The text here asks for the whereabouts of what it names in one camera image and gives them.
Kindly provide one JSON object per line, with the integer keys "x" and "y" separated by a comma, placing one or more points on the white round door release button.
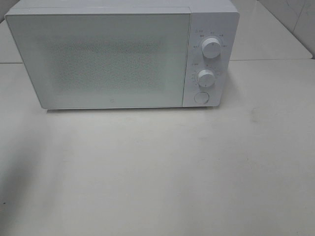
{"x": 201, "y": 98}

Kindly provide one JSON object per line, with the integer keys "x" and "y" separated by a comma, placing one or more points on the white microwave knob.
{"x": 206, "y": 78}
{"x": 211, "y": 47}

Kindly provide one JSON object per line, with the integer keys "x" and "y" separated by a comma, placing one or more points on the white microwave door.
{"x": 104, "y": 61}

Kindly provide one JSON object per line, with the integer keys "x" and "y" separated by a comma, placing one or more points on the white microwave oven body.
{"x": 218, "y": 18}

